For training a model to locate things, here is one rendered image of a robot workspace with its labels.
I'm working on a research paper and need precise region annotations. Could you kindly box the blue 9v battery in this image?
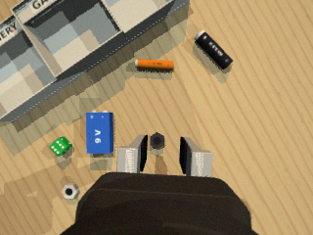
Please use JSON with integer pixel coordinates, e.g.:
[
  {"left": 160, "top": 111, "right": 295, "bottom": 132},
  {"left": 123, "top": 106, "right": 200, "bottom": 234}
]
[{"left": 86, "top": 111, "right": 113, "bottom": 154}]

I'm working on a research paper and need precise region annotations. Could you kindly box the orange aaa battery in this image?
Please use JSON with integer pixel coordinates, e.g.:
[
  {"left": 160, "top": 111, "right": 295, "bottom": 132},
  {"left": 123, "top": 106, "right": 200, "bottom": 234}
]
[{"left": 135, "top": 59, "right": 173, "bottom": 71}]

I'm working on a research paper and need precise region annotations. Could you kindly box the green die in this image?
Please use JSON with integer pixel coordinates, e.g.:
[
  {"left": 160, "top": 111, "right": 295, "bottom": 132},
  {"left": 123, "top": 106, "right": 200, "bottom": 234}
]
[{"left": 49, "top": 136, "right": 72, "bottom": 157}]

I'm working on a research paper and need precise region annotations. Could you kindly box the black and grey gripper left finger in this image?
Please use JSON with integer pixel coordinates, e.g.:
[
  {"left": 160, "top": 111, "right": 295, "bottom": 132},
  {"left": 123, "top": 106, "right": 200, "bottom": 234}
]
[{"left": 116, "top": 134, "right": 148, "bottom": 173}]

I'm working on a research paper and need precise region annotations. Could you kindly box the black aa battery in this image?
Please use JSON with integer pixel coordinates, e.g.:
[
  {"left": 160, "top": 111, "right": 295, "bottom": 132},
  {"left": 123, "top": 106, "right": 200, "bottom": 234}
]
[{"left": 195, "top": 30, "right": 233, "bottom": 70}]

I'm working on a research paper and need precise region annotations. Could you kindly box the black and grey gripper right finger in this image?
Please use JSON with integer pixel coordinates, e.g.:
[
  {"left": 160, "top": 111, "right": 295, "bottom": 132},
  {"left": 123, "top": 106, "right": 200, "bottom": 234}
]
[{"left": 179, "top": 137, "right": 213, "bottom": 177}]

